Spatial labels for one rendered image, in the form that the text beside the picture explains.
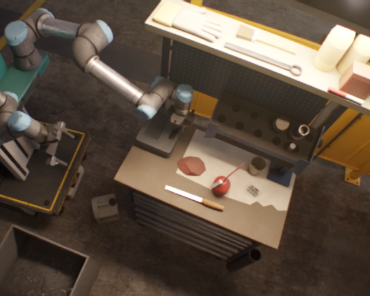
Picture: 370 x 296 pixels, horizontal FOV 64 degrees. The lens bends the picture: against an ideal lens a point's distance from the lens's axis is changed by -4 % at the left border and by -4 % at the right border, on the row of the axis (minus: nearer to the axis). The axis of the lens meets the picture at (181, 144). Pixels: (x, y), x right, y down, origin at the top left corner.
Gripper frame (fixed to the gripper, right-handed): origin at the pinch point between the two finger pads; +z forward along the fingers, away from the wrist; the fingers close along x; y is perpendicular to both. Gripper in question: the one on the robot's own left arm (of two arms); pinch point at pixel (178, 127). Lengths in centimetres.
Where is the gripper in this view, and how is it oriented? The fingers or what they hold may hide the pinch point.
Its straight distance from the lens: 161.9
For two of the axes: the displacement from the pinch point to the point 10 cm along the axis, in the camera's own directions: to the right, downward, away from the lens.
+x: -9.2, -3.8, 1.0
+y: 3.8, -7.9, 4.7
